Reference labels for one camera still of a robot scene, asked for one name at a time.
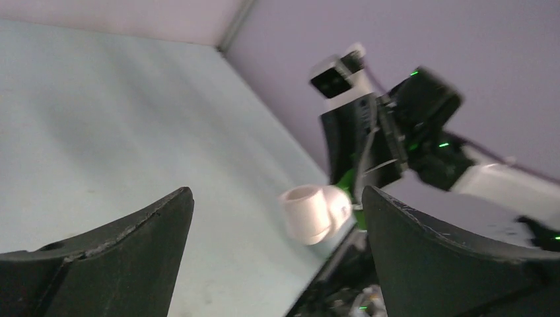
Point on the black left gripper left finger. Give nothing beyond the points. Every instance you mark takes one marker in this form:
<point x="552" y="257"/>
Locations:
<point x="128" y="267"/>

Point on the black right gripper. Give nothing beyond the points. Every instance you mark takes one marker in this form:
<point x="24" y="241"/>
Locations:
<point x="408" y="129"/>

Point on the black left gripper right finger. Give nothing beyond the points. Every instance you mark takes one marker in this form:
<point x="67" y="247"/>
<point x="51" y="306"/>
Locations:
<point x="428" y="267"/>

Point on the green water faucet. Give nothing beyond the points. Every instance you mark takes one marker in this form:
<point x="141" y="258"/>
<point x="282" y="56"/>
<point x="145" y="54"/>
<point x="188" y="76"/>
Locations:
<point x="346" y="183"/>

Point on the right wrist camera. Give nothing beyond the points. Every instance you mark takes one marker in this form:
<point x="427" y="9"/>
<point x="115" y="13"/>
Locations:
<point x="342" y="79"/>

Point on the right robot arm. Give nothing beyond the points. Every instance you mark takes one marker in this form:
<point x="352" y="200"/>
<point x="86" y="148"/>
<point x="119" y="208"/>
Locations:
<point x="533" y="195"/>

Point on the white pipe elbow fitting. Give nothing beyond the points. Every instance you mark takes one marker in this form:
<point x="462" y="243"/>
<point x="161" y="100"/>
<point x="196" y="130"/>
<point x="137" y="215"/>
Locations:
<point x="314" y="213"/>

